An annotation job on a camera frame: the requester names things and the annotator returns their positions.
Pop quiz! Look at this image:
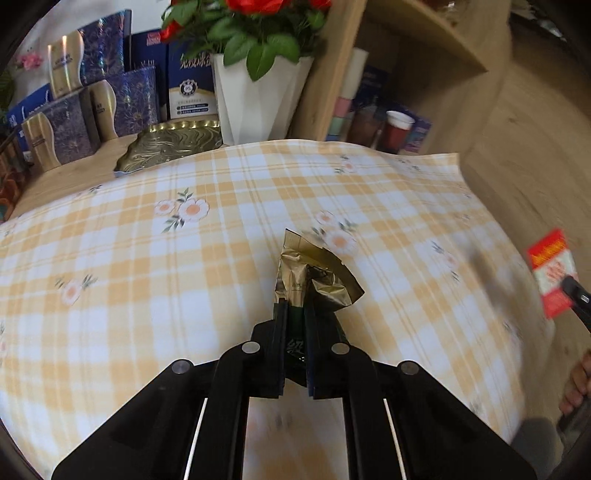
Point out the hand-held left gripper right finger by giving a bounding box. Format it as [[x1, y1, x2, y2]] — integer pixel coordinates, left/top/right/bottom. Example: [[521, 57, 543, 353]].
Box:
[[302, 302, 539, 480]]

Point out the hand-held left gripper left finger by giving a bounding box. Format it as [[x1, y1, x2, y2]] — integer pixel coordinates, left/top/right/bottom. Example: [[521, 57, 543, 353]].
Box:
[[52, 302, 289, 480]]

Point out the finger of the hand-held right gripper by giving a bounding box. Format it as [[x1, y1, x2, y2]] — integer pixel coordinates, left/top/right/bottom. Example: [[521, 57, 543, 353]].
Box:
[[561, 274, 591, 330]]

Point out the red box with white label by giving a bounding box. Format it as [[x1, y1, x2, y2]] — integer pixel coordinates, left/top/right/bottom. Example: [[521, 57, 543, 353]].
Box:
[[526, 227, 575, 320]]

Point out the gold green tea packet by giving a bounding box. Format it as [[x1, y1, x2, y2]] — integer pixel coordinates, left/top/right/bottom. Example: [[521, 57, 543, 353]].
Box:
[[272, 228, 365, 386]]

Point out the person's right hand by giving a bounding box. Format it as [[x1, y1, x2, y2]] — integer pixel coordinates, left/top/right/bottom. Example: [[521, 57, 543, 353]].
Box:
[[558, 351, 591, 416]]

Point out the yellow plaid floral tablecloth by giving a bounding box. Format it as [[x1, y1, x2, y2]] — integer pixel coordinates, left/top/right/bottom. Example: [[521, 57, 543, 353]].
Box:
[[0, 138, 555, 480]]

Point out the grey fluffy cloth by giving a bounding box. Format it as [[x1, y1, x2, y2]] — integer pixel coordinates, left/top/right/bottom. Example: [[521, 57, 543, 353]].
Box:
[[512, 415, 568, 480]]

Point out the small blue carton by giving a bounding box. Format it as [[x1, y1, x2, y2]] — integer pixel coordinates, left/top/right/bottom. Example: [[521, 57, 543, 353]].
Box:
[[402, 115, 433, 155]]

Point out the gold ornate tray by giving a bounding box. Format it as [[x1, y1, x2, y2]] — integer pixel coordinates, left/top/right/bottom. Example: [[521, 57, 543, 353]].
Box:
[[113, 117, 222, 178]]

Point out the red paper cup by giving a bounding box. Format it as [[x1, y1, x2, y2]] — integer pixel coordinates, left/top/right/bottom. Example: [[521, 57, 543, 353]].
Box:
[[381, 110, 416, 155]]

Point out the white angular vase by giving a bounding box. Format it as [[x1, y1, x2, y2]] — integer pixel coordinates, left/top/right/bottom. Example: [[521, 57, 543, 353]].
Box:
[[213, 53, 315, 146]]

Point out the stack of paper cups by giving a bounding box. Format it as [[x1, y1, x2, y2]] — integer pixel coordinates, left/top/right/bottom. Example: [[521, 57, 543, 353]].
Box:
[[325, 48, 370, 141]]

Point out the wooden low cabinet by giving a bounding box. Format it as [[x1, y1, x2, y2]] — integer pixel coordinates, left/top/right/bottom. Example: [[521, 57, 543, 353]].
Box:
[[14, 134, 144, 217]]

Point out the dark blue carton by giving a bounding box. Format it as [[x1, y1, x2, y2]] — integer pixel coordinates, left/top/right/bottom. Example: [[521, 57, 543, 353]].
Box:
[[360, 67, 389, 112]]

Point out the blue and white box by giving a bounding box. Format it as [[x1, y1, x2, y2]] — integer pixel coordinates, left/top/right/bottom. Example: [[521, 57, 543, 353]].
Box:
[[166, 41, 220, 121]]

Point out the gold and blue gift box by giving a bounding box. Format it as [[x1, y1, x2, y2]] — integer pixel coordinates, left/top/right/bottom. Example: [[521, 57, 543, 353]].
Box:
[[88, 65, 160, 139], [21, 90, 102, 171], [46, 10, 132, 97]]

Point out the wooden shelf unit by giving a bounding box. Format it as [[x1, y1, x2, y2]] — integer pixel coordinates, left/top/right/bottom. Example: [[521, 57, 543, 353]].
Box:
[[288, 0, 509, 148]]

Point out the red rose bouquet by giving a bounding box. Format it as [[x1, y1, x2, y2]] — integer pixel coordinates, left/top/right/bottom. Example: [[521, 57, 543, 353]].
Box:
[[159, 0, 333, 83]]

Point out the reddish printed box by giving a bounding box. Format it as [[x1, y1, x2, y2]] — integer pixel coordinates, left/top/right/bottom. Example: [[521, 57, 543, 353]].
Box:
[[0, 138, 28, 222]]

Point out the dark blue box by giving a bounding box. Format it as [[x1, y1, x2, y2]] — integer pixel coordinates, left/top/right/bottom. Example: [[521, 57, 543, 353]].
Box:
[[124, 30, 169, 72]]

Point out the blue flat box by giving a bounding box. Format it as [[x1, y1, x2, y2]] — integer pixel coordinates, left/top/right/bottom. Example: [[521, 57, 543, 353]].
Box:
[[7, 84, 51, 125]]

